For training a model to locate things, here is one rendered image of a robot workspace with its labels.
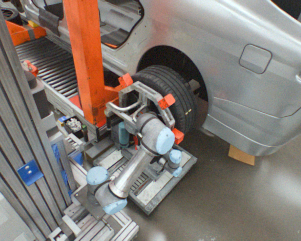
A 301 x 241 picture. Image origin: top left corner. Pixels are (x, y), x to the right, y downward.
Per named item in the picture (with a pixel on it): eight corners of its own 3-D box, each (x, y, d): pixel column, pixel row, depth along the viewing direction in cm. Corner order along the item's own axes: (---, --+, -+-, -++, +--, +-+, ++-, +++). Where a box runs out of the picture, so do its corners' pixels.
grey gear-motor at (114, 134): (146, 136, 270) (149, 115, 245) (121, 157, 246) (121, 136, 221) (136, 128, 277) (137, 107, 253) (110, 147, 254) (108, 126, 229)
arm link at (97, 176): (102, 172, 135) (101, 159, 126) (114, 189, 128) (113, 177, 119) (84, 183, 130) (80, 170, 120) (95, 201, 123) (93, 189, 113)
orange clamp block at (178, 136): (173, 133, 176) (182, 139, 173) (167, 138, 172) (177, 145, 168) (175, 127, 172) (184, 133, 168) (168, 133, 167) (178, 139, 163)
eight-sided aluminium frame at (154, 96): (168, 153, 192) (179, 104, 154) (163, 157, 189) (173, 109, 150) (123, 120, 216) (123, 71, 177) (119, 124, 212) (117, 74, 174)
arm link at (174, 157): (163, 148, 141) (161, 159, 148) (176, 161, 135) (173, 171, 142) (173, 143, 144) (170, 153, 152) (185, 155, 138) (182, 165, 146)
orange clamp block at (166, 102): (168, 105, 164) (176, 101, 156) (162, 110, 159) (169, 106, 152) (163, 97, 163) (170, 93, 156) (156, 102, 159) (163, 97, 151)
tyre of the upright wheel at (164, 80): (188, 144, 209) (208, 87, 162) (173, 159, 196) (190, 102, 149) (137, 108, 236) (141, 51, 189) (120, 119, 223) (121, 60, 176)
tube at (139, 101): (142, 104, 173) (143, 93, 166) (123, 116, 162) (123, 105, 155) (125, 94, 181) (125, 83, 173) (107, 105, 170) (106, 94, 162)
